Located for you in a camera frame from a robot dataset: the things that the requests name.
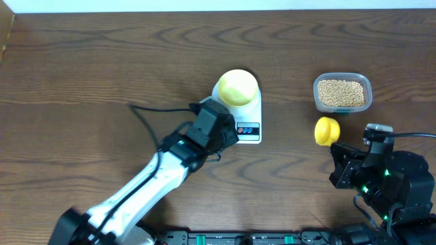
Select clear plastic soybean container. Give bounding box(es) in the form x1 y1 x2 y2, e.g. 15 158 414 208
313 72 373 114

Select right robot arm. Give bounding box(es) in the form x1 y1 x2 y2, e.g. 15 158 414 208
329 142 435 245

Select pale yellow plastic bowl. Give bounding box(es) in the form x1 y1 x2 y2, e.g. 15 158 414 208
217 69 259 107

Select white digital kitchen scale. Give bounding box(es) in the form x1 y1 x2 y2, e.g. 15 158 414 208
200 84 262 144

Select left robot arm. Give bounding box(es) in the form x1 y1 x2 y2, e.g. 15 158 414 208
48 98 238 244

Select yellow plastic measuring scoop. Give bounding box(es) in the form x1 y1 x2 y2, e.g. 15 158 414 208
314 116 341 146

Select soybeans in container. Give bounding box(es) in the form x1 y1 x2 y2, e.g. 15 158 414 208
317 80 365 107

